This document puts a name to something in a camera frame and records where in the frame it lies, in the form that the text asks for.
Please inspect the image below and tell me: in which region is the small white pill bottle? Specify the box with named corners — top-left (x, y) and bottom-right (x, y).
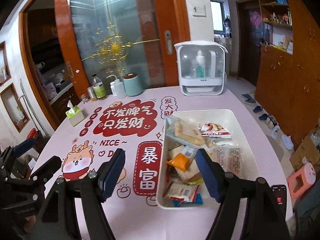
top-left (110, 81), bottom-right (117, 96)

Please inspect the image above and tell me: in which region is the white plastic storage bin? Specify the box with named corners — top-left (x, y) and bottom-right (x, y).
top-left (156, 109), bottom-right (260, 210)

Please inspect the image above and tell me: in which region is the small glass jar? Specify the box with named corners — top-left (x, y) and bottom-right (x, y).
top-left (80, 94), bottom-right (91, 104)

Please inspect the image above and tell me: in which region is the clear bread snack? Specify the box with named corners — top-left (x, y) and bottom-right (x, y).
top-left (213, 145), bottom-right (242, 177)

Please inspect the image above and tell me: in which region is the red white small snack pack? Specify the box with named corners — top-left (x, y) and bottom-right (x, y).
top-left (164, 183), bottom-right (199, 203)

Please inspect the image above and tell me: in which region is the pink plastic stool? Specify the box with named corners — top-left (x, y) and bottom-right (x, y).
top-left (287, 163), bottom-right (316, 200)

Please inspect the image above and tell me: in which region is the metal tin can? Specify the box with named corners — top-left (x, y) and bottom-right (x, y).
top-left (87, 87), bottom-right (98, 102)

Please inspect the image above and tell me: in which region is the orange white snack pack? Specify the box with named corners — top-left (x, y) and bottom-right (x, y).
top-left (166, 146), bottom-right (197, 172)

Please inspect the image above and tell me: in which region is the white wall switch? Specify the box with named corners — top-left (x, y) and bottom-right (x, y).
top-left (191, 4), bottom-right (207, 17)

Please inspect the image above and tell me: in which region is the translucent white squeeze bottle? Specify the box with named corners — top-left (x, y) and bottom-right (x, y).
top-left (106, 74), bottom-right (127, 99)

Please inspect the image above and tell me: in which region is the blue white snack pack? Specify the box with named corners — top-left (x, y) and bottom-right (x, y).
top-left (171, 193), bottom-right (203, 208)

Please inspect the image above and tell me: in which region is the mint green canister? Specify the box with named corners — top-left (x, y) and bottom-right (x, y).
top-left (123, 73), bottom-right (143, 97)

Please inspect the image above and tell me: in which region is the orange framed glass door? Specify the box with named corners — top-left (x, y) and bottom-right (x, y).
top-left (18, 0), bottom-right (190, 129)

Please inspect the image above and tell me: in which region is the black smartphone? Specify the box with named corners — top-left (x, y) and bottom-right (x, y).
top-left (271, 185), bottom-right (287, 218)

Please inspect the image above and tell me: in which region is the clear bottle green label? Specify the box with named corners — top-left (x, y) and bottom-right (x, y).
top-left (92, 74), bottom-right (106, 99)

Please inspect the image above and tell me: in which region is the wooden shelf cabinet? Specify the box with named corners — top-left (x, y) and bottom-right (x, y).
top-left (255, 0), bottom-right (319, 147)

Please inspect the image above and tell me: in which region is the red date snack pack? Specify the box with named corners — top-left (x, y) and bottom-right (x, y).
top-left (200, 122), bottom-right (231, 139)

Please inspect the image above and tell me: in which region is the green tissue box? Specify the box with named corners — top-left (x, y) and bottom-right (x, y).
top-left (66, 100), bottom-right (85, 127)

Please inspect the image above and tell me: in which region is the white cosmetic storage box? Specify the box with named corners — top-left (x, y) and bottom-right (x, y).
top-left (174, 41), bottom-right (228, 96)

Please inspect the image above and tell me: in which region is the yellow Fuji bread pack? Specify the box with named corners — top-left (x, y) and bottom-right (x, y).
top-left (165, 115), bottom-right (216, 148)

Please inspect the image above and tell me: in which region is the cardboard box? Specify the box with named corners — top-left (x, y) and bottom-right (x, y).
top-left (290, 127), bottom-right (319, 171)

